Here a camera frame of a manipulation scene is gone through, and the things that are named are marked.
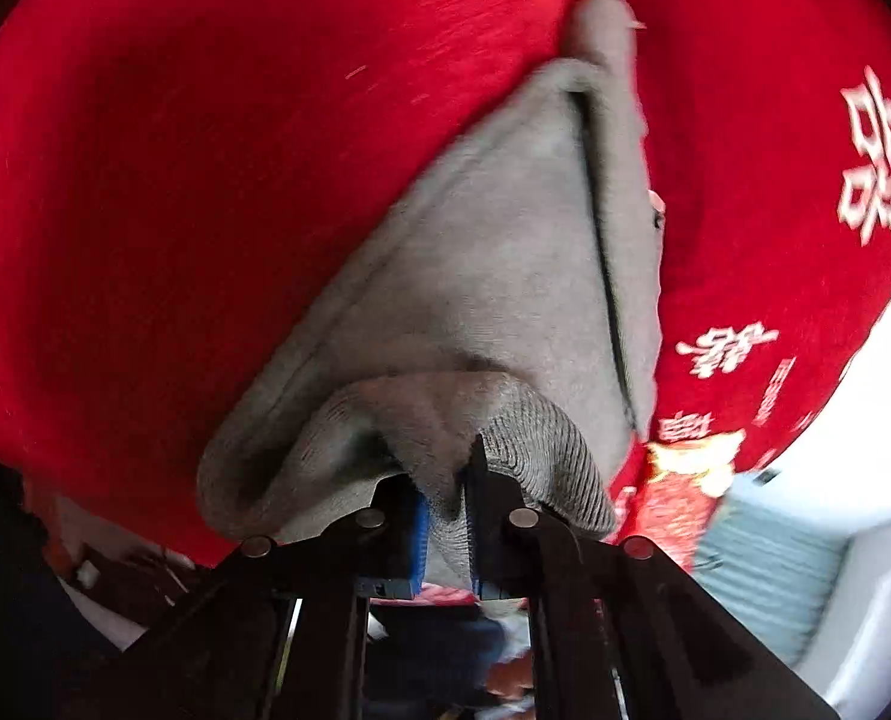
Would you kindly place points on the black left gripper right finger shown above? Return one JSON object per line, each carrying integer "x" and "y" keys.
{"x": 619, "y": 630}

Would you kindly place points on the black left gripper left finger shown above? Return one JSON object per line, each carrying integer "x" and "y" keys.
{"x": 278, "y": 630}

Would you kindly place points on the grey knit garment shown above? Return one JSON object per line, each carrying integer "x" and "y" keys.
{"x": 509, "y": 303}

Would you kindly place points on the light blue striped cloth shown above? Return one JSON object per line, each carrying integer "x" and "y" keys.
{"x": 773, "y": 573}

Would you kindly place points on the white furniture edge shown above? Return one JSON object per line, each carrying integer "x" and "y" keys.
{"x": 848, "y": 662}

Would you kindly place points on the red bedspread with white characters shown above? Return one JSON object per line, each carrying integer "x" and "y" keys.
{"x": 180, "y": 179}

